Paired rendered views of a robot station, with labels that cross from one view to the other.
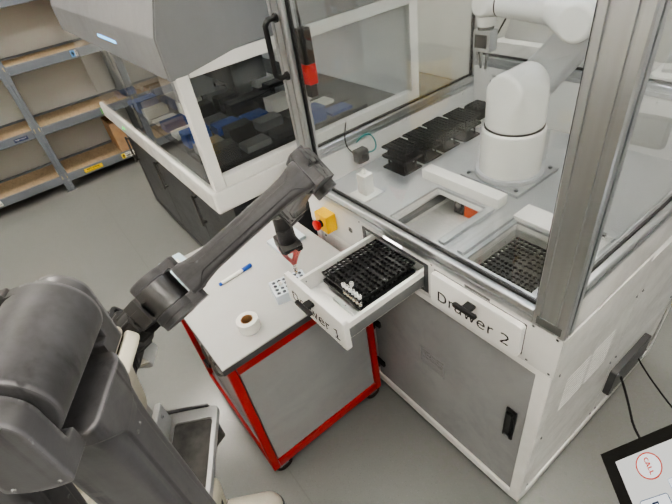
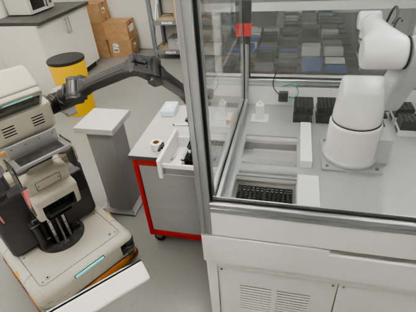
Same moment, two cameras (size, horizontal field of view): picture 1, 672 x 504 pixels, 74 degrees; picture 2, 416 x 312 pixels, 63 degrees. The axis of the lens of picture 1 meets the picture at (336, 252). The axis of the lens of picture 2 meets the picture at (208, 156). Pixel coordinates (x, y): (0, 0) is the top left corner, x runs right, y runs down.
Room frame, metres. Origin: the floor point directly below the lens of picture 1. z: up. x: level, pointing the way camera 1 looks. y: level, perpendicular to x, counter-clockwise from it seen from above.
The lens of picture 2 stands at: (0.09, -1.07, 1.83)
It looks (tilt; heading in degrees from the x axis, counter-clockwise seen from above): 35 degrees down; 47
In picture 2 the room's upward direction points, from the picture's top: 5 degrees counter-clockwise
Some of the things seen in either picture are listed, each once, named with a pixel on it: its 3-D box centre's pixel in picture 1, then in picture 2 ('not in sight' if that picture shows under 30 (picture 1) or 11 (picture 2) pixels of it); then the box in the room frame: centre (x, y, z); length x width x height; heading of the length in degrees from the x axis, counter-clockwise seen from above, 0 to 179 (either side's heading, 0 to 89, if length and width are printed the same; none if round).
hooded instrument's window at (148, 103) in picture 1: (223, 62); not in sight; (2.69, 0.43, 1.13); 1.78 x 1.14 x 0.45; 31
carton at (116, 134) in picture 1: (130, 127); not in sight; (4.41, 1.78, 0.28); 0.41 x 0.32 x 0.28; 121
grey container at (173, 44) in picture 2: not in sight; (182, 41); (3.62, 3.09, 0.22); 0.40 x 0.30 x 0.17; 121
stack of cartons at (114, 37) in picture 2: not in sight; (108, 28); (2.99, 4.18, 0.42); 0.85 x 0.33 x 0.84; 121
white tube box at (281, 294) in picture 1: (290, 286); not in sight; (1.12, 0.17, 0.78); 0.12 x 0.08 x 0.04; 109
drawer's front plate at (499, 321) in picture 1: (473, 311); not in sight; (0.79, -0.33, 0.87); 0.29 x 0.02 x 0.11; 31
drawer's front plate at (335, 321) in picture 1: (316, 308); (169, 152); (0.90, 0.08, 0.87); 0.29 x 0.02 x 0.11; 31
